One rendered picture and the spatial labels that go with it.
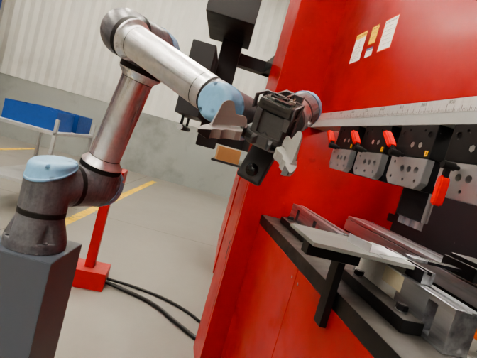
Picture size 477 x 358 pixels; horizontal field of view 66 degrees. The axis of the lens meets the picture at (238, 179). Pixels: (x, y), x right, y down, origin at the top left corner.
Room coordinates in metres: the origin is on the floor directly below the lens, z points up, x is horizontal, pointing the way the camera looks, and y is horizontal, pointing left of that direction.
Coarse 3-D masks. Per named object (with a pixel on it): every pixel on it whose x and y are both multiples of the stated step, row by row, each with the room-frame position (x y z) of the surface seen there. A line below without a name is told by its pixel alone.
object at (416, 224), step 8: (408, 192) 0.98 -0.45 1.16; (416, 192) 0.95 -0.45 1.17; (424, 192) 0.92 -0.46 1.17; (408, 200) 0.97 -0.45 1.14; (416, 200) 0.94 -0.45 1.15; (424, 200) 0.91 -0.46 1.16; (400, 208) 0.99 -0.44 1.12; (408, 208) 0.96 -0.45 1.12; (416, 208) 0.93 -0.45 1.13; (424, 208) 0.90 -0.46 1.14; (400, 216) 0.99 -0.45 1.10; (408, 216) 0.95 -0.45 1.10; (416, 216) 0.92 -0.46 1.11; (424, 216) 0.90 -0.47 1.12; (408, 224) 0.95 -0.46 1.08; (416, 224) 0.93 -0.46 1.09
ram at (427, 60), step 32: (352, 0) 1.71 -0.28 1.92; (384, 0) 1.39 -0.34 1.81; (416, 0) 1.18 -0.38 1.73; (448, 0) 1.02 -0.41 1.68; (352, 32) 1.60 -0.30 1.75; (416, 32) 1.12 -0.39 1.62; (448, 32) 0.98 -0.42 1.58; (352, 64) 1.50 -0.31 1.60; (384, 64) 1.25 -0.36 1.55; (416, 64) 1.07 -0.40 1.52; (448, 64) 0.94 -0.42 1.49; (320, 96) 1.76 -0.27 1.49; (352, 96) 1.42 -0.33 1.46; (384, 96) 1.19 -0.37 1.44; (416, 96) 1.02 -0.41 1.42; (448, 96) 0.90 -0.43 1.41; (320, 128) 1.70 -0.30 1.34
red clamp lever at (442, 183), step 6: (444, 162) 0.78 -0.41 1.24; (450, 162) 0.78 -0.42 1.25; (444, 168) 0.78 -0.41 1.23; (450, 168) 0.78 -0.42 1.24; (456, 168) 0.79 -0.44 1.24; (444, 174) 0.78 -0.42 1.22; (438, 180) 0.79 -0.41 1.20; (444, 180) 0.78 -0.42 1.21; (438, 186) 0.78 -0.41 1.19; (444, 186) 0.78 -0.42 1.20; (438, 192) 0.78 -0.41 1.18; (444, 192) 0.78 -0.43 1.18; (432, 198) 0.79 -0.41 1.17; (438, 198) 0.78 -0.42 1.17; (432, 204) 0.78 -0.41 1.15; (438, 204) 0.78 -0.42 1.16
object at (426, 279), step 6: (396, 252) 0.98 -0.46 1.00; (414, 264) 0.88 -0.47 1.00; (408, 270) 0.88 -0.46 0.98; (414, 270) 0.86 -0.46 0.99; (420, 270) 0.84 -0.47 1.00; (426, 270) 0.86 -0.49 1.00; (414, 276) 0.86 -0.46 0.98; (420, 276) 0.84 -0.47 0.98; (426, 276) 0.83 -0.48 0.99; (432, 276) 0.84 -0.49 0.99; (420, 282) 0.83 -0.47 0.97; (426, 282) 0.83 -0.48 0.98; (432, 282) 0.84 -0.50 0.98
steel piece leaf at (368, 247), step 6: (348, 240) 0.94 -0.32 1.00; (354, 240) 0.92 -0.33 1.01; (360, 240) 0.90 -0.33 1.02; (360, 246) 0.90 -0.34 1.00; (366, 246) 0.88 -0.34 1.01; (372, 246) 0.95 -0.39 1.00; (378, 246) 0.98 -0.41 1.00; (372, 252) 0.87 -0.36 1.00; (378, 252) 0.89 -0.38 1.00; (384, 252) 0.92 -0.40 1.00
